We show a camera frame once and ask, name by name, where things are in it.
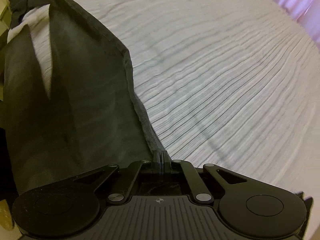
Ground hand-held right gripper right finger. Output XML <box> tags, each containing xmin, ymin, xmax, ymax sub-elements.
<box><xmin>161</xmin><ymin>150</ymin><xmax>249</xmax><ymax>203</ymax></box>

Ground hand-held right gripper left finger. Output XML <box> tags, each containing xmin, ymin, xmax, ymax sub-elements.
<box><xmin>72</xmin><ymin>150</ymin><xmax>162</xmax><ymax>203</ymax></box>

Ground dark grey pants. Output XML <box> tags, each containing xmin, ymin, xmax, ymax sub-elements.
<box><xmin>1</xmin><ymin>0</ymin><xmax>173</xmax><ymax>200</ymax></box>

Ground striped white bed sheet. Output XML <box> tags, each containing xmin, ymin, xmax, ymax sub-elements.
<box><xmin>7</xmin><ymin>0</ymin><xmax>320</xmax><ymax>198</ymax></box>

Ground charcoal black garment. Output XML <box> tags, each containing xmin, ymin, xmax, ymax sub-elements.
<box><xmin>9</xmin><ymin>0</ymin><xmax>87</xmax><ymax>28</ymax></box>

